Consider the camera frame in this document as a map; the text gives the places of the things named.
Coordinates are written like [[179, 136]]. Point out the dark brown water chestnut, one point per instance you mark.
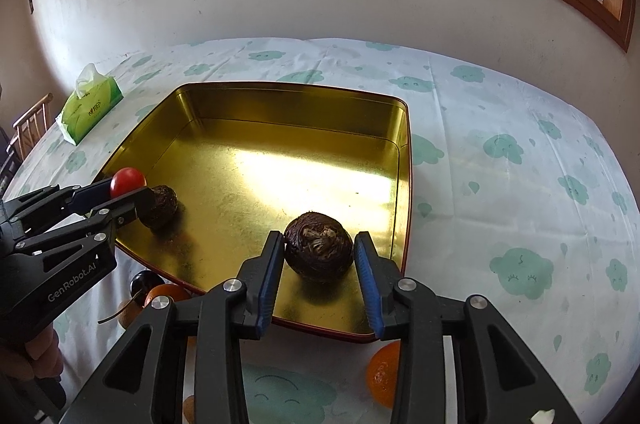
[[317, 249], [162, 204]]

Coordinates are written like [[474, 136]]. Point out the cloud print tablecloth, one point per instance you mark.
[[500, 204]]

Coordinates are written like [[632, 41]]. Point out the large orange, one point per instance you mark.
[[382, 374]]

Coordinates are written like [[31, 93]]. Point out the red and gold tin box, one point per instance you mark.
[[280, 163]]

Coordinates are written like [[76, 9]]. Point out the brown longan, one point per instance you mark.
[[129, 315], [189, 409]]

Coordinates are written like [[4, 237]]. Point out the wooden chair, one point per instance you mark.
[[30, 118]]

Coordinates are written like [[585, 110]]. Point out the red cherry tomato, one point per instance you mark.
[[127, 181]]

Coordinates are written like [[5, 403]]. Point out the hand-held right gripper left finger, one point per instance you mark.
[[272, 284]]

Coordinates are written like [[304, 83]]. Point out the dark cherry with stem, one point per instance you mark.
[[145, 281]]

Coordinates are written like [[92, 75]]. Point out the person's left hand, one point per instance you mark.
[[42, 354]]

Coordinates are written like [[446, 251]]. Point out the oval orange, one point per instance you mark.
[[167, 291]]

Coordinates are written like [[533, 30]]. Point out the green tissue pack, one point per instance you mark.
[[90, 108]]

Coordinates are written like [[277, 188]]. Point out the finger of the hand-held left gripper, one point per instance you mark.
[[75, 201], [130, 206]]

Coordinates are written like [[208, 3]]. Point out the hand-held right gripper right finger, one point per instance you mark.
[[367, 284]]

